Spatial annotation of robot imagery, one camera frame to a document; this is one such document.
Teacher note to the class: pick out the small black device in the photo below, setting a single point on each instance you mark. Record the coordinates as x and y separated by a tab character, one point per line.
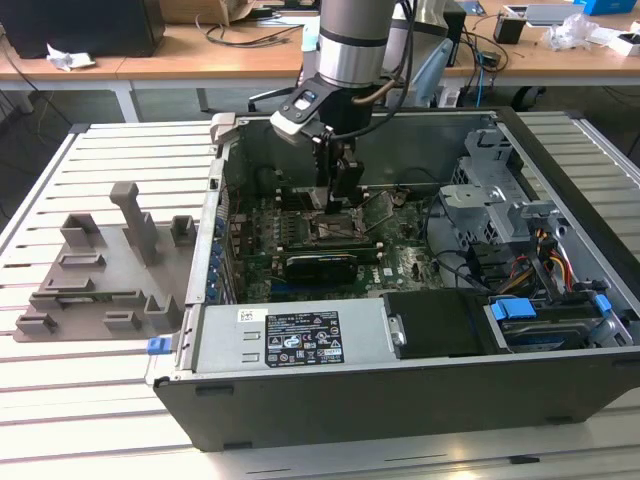
490	59

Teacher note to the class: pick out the white box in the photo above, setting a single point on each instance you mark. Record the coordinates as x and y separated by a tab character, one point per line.
627	47

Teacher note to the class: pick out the silver metal drive cage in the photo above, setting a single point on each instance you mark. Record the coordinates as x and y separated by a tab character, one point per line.
480	197

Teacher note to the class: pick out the blue disk carrier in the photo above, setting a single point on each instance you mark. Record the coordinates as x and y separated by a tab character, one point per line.
512	310

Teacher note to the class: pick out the silver hard disk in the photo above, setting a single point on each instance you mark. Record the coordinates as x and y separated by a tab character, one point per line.
542	336

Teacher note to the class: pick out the small blue carrier tab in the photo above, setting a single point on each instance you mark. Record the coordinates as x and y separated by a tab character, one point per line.
602	303

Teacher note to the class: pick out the crumpled white paper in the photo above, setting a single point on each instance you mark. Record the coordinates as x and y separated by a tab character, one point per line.
70	57

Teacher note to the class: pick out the black PC case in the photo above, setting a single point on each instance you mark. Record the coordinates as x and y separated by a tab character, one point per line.
350	410

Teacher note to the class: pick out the black RAM slot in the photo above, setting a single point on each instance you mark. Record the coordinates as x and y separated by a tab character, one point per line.
370	256
290	204
290	196
330	245

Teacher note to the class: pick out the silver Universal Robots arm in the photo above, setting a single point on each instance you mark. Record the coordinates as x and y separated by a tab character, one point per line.
350	50

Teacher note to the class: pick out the green RAM stick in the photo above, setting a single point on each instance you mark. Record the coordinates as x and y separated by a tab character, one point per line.
100	298

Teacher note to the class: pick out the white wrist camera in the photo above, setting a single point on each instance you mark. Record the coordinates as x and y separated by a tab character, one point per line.
295	117

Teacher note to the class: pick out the expansion slot bracket row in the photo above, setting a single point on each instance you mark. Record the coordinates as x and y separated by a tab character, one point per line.
220	250

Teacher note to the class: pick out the large black box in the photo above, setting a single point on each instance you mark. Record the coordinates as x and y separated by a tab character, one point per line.
75	25

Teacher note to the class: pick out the clear plastic bag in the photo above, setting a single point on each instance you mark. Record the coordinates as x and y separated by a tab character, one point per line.
570	32

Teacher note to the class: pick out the short wooden desk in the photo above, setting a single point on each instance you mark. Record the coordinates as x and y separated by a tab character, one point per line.
35	65

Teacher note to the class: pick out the blue card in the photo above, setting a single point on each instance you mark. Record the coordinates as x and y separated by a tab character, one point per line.
470	7

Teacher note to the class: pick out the black speaker box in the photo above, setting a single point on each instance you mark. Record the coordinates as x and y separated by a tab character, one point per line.
456	35

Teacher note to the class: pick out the blue case latch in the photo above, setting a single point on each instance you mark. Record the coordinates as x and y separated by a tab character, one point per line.
157	346

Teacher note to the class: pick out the black graphics card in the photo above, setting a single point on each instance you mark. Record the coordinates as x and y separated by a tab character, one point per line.
320	270

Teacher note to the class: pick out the grey flat device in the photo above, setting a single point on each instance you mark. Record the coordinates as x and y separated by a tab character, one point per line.
555	14

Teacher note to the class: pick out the CPU socket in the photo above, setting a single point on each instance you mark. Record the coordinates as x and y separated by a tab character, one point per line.
332	231

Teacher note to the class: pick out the green motherboard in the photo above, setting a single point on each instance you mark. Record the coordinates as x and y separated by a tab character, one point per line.
405	260

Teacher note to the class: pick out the white power adapter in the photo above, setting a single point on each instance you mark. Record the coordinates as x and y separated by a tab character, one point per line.
450	97

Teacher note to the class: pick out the silver power supply unit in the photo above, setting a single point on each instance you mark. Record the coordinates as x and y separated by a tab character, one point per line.
225	345

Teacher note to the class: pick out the grey parts rack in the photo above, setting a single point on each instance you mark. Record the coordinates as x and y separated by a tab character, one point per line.
120	285

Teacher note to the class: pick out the long wooden desk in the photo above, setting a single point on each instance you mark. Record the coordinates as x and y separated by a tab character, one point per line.
165	57

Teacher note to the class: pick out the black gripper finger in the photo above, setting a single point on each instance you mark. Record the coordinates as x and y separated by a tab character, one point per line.
322	160
350	175

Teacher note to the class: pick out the blue box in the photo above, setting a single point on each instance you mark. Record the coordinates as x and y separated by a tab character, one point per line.
600	6

